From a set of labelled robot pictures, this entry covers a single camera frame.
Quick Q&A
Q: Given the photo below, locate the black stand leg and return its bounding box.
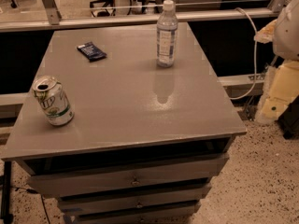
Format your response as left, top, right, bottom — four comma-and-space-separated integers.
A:
0, 161, 13, 224

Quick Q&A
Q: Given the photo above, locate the grey drawer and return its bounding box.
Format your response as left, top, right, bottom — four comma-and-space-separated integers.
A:
28, 153, 229, 197
77, 201, 199, 224
58, 183, 211, 216

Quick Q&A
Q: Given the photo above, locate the middle grey drawer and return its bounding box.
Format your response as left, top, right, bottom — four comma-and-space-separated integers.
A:
58, 183, 211, 216

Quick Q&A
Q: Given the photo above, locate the top grey drawer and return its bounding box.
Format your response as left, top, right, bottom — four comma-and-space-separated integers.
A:
28, 153, 229, 197

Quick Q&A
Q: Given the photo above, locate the bottom grey drawer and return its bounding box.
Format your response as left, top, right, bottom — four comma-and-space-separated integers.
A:
77, 201, 199, 224

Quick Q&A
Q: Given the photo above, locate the clear plastic water bottle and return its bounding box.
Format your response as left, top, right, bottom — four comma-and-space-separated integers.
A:
157, 0, 178, 68

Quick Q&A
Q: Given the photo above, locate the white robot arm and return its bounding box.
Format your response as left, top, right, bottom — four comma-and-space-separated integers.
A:
254, 0, 299, 124

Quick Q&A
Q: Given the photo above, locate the dark blue snack packet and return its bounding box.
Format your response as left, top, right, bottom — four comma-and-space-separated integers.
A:
77, 42, 107, 62

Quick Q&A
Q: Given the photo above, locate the black office chair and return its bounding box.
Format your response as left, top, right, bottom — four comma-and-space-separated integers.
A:
87, 0, 134, 18

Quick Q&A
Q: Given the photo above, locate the metal railing frame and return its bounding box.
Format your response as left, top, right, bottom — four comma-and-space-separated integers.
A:
0, 0, 291, 32

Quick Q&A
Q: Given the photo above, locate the white cable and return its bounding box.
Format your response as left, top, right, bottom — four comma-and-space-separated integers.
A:
229, 7, 260, 101

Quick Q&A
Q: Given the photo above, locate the green white soda can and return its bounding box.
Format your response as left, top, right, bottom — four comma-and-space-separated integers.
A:
32, 76, 75, 126

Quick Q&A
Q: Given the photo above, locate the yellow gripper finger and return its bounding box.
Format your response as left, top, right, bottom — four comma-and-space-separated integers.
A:
254, 20, 277, 44
255, 60, 299, 124

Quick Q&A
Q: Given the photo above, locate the grey drawer cabinet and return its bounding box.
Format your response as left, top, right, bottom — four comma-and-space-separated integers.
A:
0, 22, 248, 224

